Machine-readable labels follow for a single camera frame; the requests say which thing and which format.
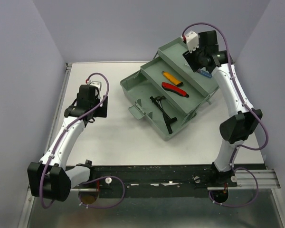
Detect yellow utility knife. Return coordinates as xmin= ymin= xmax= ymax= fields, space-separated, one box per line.
xmin=162 ymin=71 xmax=183 ymax=87

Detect green plastic tool box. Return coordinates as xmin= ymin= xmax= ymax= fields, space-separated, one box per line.
xmin=120 ymin=38 xmax=219 ymax=141

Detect small steel claw hammer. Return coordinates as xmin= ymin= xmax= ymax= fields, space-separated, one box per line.
xmin=155 ymin=96 xmax=173 ymax=134

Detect black handled pliers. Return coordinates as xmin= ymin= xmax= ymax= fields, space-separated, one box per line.
xmin=150 ymin=96 xmax=178 ymax=124

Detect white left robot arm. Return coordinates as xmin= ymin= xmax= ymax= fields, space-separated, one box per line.
xmin=27 ymin=81 xmax=108 ymax=201

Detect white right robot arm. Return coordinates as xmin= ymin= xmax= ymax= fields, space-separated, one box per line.
xmin=183 ymin=30 xmax=263 ymax=186

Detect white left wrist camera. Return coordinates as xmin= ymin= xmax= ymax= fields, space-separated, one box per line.
xmin=86 ymin=80 xmax=102 ymax=91

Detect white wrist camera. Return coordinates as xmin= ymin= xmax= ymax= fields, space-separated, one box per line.
xmin=86 ymin=80 xmax=102 ymax=91
xmin=182 ymin=31 xmax=199 ymax=53

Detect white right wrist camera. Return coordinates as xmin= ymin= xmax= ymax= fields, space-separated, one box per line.
xmin=182 ymin=31 xmax=199 ymax=53

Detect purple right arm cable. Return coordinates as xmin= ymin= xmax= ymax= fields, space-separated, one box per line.
xmin=181 ymin=22 xmax=269 ymax=208

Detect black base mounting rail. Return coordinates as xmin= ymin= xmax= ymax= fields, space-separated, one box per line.
xmin=68 ymin=163 xmax=240 ymax=199

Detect aluminium frame rail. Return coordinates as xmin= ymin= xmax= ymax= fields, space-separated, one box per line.
xmin=231 ymin=170 xmax=281 ymax=189

